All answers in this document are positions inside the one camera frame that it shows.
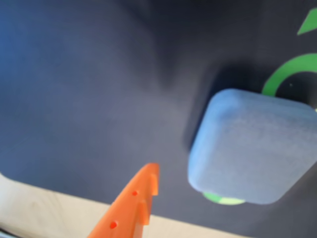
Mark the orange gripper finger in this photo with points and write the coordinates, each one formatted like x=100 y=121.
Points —
x=128 y=210

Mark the dark mat with WOWROBO print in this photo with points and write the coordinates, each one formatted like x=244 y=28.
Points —
x=86 y=86

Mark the grey rounded square usb block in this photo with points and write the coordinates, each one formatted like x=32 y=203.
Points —
x=247 y=148

